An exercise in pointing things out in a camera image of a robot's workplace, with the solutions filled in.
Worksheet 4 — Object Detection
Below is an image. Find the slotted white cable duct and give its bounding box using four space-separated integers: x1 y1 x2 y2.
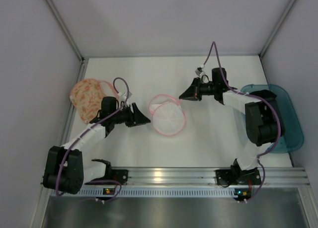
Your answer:
64 186 250 198

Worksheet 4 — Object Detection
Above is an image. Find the white mesh laundry bag pink trim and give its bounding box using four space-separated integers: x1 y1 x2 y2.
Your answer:
148 94 186 136

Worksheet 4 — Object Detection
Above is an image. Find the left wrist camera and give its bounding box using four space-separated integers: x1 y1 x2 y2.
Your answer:
118 92 132 101

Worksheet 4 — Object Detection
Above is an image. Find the orange patterned bra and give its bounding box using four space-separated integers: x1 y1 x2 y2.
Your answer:
70 78 118 124

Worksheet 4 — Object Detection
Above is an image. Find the aluminium front rail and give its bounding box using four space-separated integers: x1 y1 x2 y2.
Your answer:
125 167 310 188

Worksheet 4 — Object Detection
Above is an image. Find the black garment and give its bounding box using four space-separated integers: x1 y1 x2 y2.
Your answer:
250 89 277 101

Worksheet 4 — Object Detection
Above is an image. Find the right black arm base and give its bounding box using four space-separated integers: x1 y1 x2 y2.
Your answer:
215 168 261 187

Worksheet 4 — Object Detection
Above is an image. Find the teal plastic basin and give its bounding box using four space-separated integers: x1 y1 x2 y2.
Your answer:
241 84 304 153

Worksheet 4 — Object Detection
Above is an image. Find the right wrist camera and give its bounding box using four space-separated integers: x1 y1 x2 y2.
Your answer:
195 64 205 77

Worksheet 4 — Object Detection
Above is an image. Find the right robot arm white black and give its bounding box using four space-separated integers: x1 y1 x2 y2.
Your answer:
179 68 284 171

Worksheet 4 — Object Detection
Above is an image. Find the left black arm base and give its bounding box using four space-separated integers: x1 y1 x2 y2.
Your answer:
85 168 129 185

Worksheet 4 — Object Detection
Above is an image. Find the right aluminium frame post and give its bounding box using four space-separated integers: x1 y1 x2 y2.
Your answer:
258 0 299 61

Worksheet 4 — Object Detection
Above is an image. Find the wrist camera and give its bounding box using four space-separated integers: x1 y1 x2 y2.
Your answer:
195 64 205 77
118 92 132 101

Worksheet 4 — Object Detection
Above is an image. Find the aluminium frame post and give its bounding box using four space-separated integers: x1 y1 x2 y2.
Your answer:
43 0 84 62
258 0 299 61

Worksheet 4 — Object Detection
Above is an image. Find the left aluminium frame post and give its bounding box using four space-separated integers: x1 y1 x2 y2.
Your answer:
43 0 84 62

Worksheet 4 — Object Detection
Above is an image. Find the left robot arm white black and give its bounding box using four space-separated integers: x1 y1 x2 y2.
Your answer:
42 96 150 196

